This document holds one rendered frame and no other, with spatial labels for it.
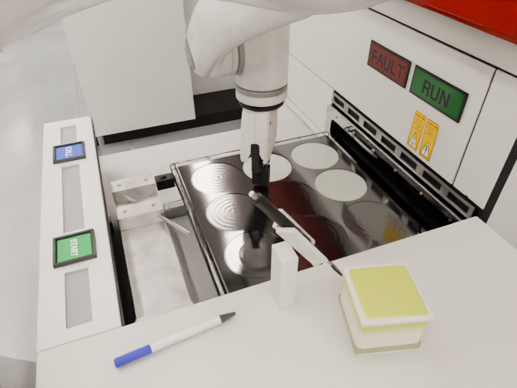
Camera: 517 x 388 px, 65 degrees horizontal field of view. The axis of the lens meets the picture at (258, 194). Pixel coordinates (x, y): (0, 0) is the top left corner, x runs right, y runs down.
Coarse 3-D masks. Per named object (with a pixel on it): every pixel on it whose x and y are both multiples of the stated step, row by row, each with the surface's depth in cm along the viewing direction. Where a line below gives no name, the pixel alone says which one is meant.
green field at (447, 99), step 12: (420, 72) 67; (420, 84) 67; (432, 84) 65; (444, 84) 63; (420, 96) 68; (432, 96) 65; (444, 96) 63; (456, 96) 61; (444, 108) 64; (456, 108) 61
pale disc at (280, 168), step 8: (248, 160) 85; (272, 160) 85; (280, 160) 85; (248, 168) 83; (272, 168) 83; (280, 168) 83; (288, 168) 83; (248, 176) 81; (272, 176) 81; (280, 176) 81
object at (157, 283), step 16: (160, 224) 73; (128, 240) 70; (144, 240) 70; (160, 240) 70; (128, 256) 67; (144, 256) 67; (160, 256) 67; (176, 256) 67; (128, 272) 65; (144, 272) 65; (160, 272) 65; (176, 272) 65; (144, 288) 62; (160, 288) 62; (176, 288) 62; (144, 304) 60; (160, 304) 60; (176, 304) 60
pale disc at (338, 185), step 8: (320, 176) 81; (328, 176) 81; (336, 176) 81; (344, 176) 81; (352, 176) 81; (320, 184) 79; (328, 184) 79; (336, 184) 79; (344, 184) 79; (352, 184) 79; (360, 184) 79; (320, 192) 77; (328, 192) 77; (336, 192) 77; (344, 192) 77; (352, 192) 77; (360, 192) 77; (344, 200) 75
